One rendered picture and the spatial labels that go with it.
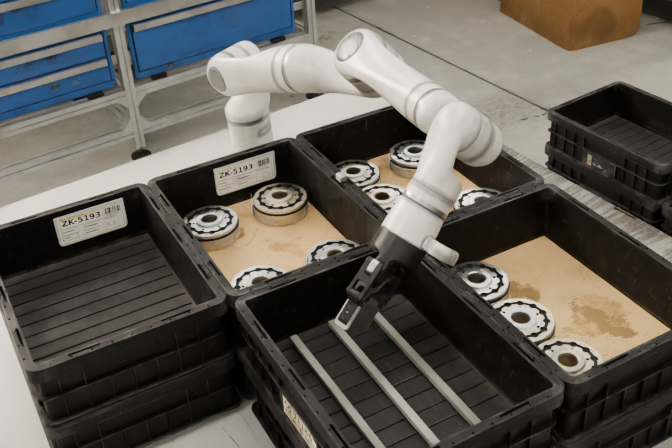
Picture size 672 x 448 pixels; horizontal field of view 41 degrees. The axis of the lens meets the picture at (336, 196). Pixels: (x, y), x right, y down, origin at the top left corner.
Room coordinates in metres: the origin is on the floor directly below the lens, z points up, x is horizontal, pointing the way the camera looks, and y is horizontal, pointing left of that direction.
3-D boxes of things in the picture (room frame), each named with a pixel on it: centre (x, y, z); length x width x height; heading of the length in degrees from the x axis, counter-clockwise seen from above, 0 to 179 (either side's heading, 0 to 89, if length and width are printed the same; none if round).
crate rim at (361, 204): (1.29, 0.12, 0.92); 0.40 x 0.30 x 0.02; 27
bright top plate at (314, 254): (1.22, 0.01, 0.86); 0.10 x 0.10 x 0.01
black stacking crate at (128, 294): (1.15, 0.39, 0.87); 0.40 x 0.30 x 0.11; 27
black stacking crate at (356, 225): (1.29, 0.12, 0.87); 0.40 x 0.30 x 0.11; 27
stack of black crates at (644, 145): (2.11, -0.82, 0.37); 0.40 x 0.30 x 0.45; 32
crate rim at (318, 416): (0.93, -0.06, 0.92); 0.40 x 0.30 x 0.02; 27
